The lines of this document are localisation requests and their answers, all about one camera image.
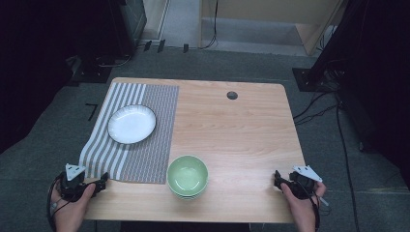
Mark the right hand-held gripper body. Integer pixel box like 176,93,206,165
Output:
288,164,323,199

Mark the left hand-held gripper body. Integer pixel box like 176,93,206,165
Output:
59,162,98,203

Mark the person's left hand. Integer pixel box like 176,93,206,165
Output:
51,183,97,224

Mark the person's right hand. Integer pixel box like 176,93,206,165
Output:
280,181,327,227

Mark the grey striped placemat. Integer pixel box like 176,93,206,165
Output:
78,82,180,186

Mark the white plate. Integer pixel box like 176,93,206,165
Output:
106,103,158,145

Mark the green bowl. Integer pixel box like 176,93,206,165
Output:
166,155,210,201

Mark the dark curtain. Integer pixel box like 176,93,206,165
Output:
308,0,410,189
0,0,124,155

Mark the black equipment box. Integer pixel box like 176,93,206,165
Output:
109,0,148,58

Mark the light wooden cabinet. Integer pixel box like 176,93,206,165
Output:
198,0,350,58

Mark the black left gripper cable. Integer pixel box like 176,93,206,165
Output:
45,173,71,232

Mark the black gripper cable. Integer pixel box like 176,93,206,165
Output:
45,173,71,232
307,194,333,232

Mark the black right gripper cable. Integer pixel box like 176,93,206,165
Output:
307,194,333,232

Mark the long black floor cable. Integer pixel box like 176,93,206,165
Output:
335,95,362,232

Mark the black stand base plate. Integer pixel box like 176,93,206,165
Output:
68,55,113,85
291,67,328,93

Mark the hanging black cable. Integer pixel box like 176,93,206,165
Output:
197,0,220,50

